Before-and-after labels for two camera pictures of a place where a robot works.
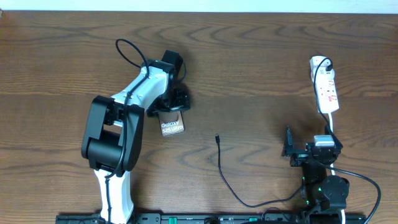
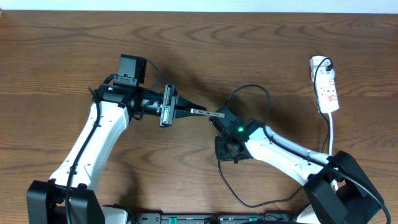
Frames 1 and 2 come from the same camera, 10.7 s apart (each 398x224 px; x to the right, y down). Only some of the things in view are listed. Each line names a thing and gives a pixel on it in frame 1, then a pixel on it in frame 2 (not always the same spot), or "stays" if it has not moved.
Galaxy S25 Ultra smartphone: [171, 122] to [211, 114]
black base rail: [223, 218] stays
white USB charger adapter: [323, 72] stays
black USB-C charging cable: [300, 190] stays
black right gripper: [299, 156] to [221, 155]
